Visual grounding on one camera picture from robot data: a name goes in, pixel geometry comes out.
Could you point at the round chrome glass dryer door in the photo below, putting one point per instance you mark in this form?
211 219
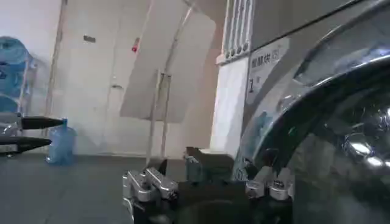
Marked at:
335 121

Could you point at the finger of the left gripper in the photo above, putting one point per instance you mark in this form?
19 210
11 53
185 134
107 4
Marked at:
36 122
27 142

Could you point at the grey dryer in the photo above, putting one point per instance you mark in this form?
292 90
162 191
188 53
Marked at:
274 27

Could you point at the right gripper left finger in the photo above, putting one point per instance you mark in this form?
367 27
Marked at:
152 182

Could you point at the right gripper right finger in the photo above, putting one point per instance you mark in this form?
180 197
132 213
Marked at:
275 187

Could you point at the rack of blue water jugs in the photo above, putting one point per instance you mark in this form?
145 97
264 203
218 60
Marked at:
12 73

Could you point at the white label on dryer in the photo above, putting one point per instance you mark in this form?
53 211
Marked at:
265 67

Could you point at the pale door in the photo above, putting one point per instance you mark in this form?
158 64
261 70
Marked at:
88 76

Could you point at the dark box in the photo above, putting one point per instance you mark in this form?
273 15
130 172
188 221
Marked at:
210 164

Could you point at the small red wall fixture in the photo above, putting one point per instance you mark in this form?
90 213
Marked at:
135 45

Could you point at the blue water jug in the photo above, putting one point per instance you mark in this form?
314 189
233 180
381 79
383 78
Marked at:
61 143

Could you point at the white board on stand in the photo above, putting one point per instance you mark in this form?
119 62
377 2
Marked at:
170 67

